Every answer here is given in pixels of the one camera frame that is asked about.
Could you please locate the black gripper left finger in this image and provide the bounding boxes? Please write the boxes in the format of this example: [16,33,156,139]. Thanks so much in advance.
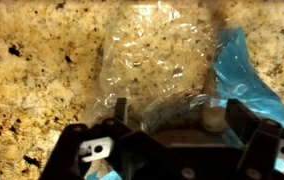
[39,98,182,180]

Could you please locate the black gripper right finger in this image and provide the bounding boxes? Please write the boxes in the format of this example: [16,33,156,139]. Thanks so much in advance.
[181,99,284,180]

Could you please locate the blue plastic potato bag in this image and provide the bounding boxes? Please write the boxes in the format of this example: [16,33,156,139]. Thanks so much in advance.
[81,0,284,180]

